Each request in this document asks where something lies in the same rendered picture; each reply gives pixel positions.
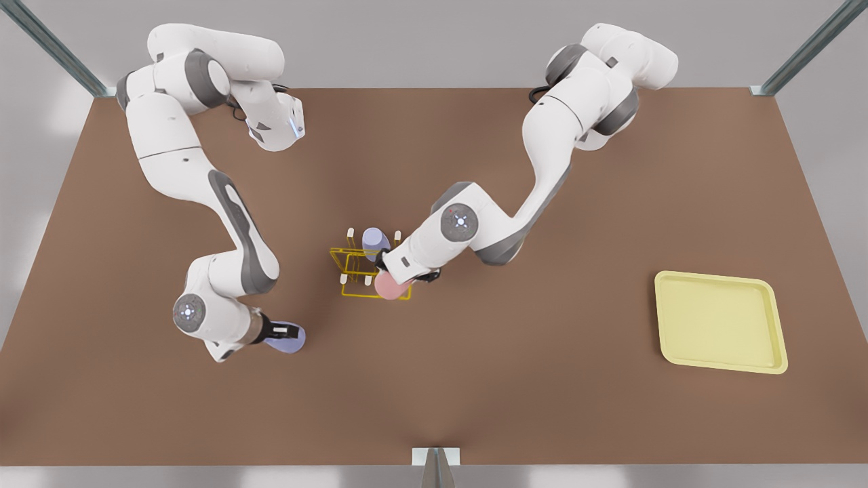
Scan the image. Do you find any pink cup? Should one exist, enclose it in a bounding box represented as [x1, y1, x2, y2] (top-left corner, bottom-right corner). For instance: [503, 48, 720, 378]
[374, 270, 413, 301]

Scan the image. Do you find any pale yellow tray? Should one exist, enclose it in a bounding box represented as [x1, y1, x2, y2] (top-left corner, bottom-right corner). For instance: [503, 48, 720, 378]
[654, 270, 789, 375]

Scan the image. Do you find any silver frame post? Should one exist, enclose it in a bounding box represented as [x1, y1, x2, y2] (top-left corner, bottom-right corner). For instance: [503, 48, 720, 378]
[411, 447, 462, 488]
[0, 0, 115, 98]
[749, 0, 868, 97]

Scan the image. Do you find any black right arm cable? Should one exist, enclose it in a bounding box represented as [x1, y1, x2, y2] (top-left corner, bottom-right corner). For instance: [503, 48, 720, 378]
[228, 82, 291, 123]

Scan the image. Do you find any yellow wire cup rack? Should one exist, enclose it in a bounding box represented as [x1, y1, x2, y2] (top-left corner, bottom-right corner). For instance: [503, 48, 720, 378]
[330, 228, 413, 302]

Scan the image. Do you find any purple cup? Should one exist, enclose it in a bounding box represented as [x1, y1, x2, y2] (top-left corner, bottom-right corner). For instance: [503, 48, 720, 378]
[361, 228, 393, 263]
[264, 321, 307, 354]

